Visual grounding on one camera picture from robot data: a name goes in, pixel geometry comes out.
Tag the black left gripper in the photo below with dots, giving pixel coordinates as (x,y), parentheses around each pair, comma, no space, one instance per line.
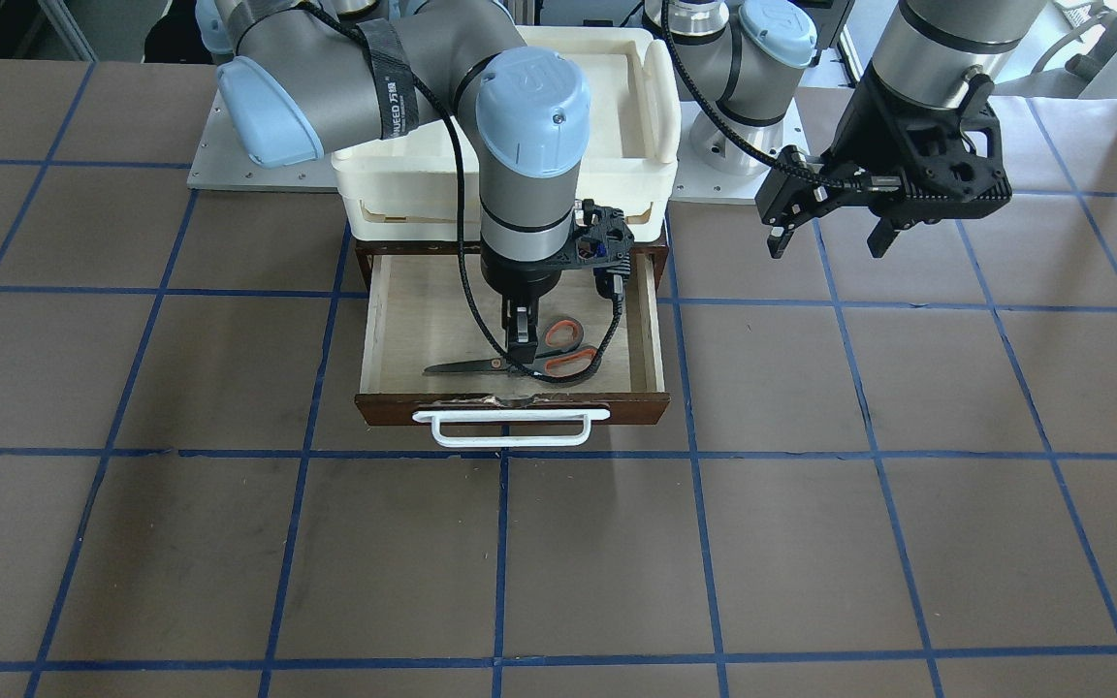
(867,136)

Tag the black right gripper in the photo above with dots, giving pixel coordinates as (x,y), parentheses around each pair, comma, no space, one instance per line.
(518,277)

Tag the orange grey handled scissors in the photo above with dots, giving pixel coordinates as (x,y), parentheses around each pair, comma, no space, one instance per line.
(561,352)

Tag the wooden drawer with white handle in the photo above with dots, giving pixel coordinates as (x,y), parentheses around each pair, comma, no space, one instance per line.
(443,350)

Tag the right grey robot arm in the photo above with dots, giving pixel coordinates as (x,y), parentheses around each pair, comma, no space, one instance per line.
(300,84)

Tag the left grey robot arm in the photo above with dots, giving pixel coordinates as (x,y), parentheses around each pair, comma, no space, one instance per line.
(743,64)

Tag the white plastic tray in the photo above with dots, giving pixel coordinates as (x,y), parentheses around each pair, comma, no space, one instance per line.
(603,99)

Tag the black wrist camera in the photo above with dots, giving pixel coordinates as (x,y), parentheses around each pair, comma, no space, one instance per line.
(603,243)

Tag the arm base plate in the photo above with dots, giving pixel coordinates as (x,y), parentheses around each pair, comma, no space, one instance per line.
(220,164)
(712,170)

